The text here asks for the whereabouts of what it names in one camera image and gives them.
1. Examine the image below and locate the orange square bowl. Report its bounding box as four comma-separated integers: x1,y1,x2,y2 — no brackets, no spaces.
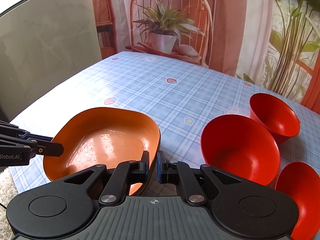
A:
43,107,161,181

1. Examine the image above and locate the red round bowl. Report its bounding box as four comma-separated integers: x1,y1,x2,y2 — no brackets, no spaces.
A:
249,93,300,145
275,161,319,239
200,114,280,186

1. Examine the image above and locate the blue plaid tablecloth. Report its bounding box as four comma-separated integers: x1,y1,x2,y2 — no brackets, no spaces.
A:
8,51,320,188

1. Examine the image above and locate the printed room scene backdrop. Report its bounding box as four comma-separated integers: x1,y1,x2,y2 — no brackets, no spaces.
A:
92,0,319,112

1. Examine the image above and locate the marble wall panel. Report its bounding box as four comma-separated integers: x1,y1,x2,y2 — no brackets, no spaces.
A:
1,0,101,120

